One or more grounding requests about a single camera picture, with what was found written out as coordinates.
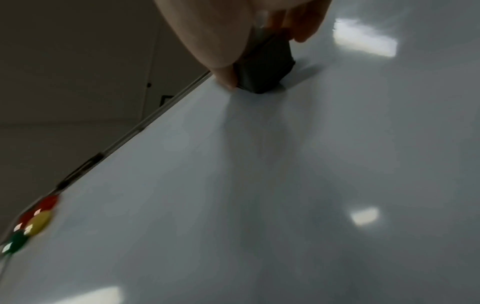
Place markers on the person's right hand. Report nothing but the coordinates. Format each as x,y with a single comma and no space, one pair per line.
217,26

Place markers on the yellow round magnet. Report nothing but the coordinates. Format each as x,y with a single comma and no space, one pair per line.
38,224

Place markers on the black marker pen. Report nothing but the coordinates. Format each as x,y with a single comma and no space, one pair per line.
80,170

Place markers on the black whiteboard eraser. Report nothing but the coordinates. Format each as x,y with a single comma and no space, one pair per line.
266,65

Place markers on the white whiteboard with metal frame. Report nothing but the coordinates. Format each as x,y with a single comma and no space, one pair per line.
262,193

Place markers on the red round magnet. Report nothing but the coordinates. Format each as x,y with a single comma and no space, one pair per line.
24,217
49,202

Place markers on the green round magnet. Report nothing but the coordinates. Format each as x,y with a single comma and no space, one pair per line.
15,242

